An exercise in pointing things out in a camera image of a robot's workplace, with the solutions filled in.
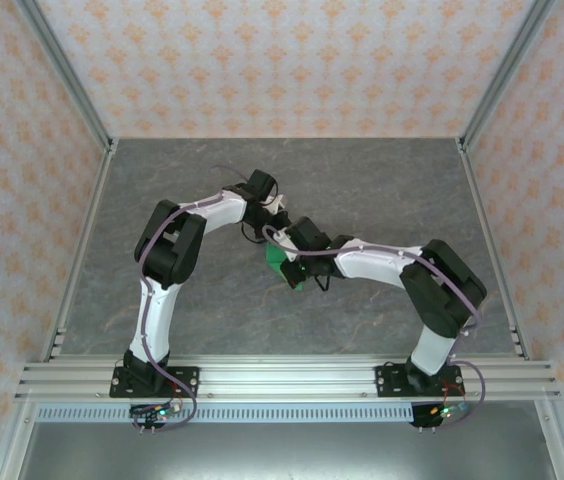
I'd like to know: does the aluminium table side rail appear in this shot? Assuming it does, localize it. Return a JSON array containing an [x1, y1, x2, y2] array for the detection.
[[39, 139, 119, 364], [455, 139, 532, 362]]

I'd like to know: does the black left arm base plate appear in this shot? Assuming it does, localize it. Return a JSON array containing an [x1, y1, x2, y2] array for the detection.
[[108, 365, 201, 400]]

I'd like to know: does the grey metal shelf panel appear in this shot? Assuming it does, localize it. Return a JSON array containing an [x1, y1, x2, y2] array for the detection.
[[0, 422, 564, 480]]

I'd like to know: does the aluminium mounting rail beam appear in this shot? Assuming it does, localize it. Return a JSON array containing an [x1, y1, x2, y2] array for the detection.
[[14, 354, 562, 402]]

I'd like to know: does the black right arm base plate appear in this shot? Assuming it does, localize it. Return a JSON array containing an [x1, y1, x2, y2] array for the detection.
[[375, 363, 464, 400]]

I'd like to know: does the green paper sheet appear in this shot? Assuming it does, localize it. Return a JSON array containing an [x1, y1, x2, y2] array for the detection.
[[265, 242, 306, 292]]

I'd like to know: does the aluminium frame post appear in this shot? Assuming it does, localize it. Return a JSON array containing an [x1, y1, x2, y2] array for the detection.
[[14, 0, 116, 152], [455, 0, 559, 152]]

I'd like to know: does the slotted grey cable duct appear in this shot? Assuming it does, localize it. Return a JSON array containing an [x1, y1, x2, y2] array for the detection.
[[35, 403, 417, 424]]

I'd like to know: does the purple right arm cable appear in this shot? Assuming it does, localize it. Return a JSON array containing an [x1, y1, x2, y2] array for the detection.
[[261, 224, 489, 432]]

